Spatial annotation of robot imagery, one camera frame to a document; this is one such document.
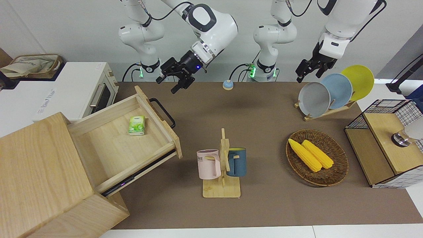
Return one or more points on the grey plate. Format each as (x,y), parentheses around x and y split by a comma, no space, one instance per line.
(314,99)

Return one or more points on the wooden mug tree stand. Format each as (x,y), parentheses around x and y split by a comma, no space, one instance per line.
(221,190)

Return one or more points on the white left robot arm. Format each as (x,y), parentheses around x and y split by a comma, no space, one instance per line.
(274,33)

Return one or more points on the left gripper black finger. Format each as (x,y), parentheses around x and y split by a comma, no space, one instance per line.
(303,71)
(323,70)

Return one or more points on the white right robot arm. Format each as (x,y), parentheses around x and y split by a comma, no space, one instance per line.
(224,33)

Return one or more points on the blue box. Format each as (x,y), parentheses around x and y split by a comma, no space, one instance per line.
(417,97)

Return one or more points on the pink mug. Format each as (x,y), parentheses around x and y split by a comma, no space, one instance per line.
(206,165)

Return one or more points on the wooden basket lid board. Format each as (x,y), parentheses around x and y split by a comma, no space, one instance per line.
(383,138)

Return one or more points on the wooden plate rack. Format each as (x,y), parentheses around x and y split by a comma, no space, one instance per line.
(333,111)

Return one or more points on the brown table mat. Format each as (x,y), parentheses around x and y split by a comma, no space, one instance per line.
(257,115)

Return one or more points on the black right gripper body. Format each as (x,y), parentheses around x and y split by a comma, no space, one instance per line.
(190,64)

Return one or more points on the round wicker basket tray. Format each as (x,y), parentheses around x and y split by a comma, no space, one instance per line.
(337,165)

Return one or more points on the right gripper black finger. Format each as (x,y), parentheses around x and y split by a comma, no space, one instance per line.
(170,66)
(183,82)

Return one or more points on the beige cloth bag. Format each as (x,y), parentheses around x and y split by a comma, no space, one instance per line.
(23,67)

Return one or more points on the brown storage box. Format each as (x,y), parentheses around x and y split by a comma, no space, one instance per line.
(57,67)

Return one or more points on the white cylindrical grinder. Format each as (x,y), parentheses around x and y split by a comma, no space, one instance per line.
(413,132)

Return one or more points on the green tissue pack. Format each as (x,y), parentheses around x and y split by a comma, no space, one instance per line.
(136,125)

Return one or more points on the light blue plate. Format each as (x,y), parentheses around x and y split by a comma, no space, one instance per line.
(340,89)

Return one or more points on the yellow plate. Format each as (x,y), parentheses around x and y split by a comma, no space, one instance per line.
(362,79)

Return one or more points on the wooden drawer cabinet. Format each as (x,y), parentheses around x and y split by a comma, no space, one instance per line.
(39,165)

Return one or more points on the dark teal mug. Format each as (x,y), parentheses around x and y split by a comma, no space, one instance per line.
(238,163)

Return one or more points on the blue dome bell wooden base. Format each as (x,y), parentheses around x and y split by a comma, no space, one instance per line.
(228,85)

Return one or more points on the black camera stand pole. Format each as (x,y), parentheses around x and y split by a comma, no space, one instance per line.
(395,86)

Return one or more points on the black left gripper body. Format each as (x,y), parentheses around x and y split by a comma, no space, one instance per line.
(322,56)

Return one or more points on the white toaster oven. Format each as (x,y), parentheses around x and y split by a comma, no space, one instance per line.
(76,86)

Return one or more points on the yellow corn cob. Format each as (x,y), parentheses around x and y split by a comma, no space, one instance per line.
(319,154)
(305,155)

